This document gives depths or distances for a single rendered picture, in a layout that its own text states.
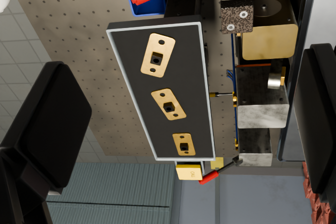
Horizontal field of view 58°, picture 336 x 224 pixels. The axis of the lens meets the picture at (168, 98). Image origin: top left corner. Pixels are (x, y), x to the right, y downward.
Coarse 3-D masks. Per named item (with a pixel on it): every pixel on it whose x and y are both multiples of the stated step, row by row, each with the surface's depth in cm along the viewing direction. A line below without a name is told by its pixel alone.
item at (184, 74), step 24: (120, 48) 47; (144, 48) 47; (192, 48) 46; (168, 72) 50; (192, 72) 49; (144, 96) 55; (192, 96) 54; (144, 120) 60; (168, 120) 60; (192, 120) 59; (168, 144) 66
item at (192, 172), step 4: (176, 164) 74; (180, 164) 74; (184, 164) 74; (188, 164) 74; (192, 164) 74; (196, 164) 73; (176, 168) 74; (180, 168) 74; (184, 168) 73; (188, 168) 73; (192, 168) 73; (196, 168) 73; (200, 168) 73; (180, 172) 75; (184, 172) 75; (188, 172) 75; (192, 172) 74; (196, 172) 74; (200, 172) 74; (180, 176) 77; (184, 176) 76; (188, 176) 76; (192, 176) 76; (196, 176) 76; (200, 176) 75
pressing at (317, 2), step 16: (304, 0) 55; (320, 0) 55; (304, 16) 57; (320, 16) 57; (304, 32) 60; (320, 32) 60; (304, 48) 63; (288, 80) 71; (288, 96) 73; (288, 112) 78; (288, 128) 83; (288, 144) 89; (288, 160) 96; (304, 160) 95
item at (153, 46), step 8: (152, 32) 44; (152, 40) 45; (168, 40) 45; (152, 48) 46; (160, 48) 46; (168, 48) 46; (144, 56) 47; (152, 56) 46; (160, 56) 46; (168, 56) 47; (144, 64) 49; (152, 64) 48; (160, 64) 48; (144, 72) 50; (152, 72) 50; (160, 72) 50
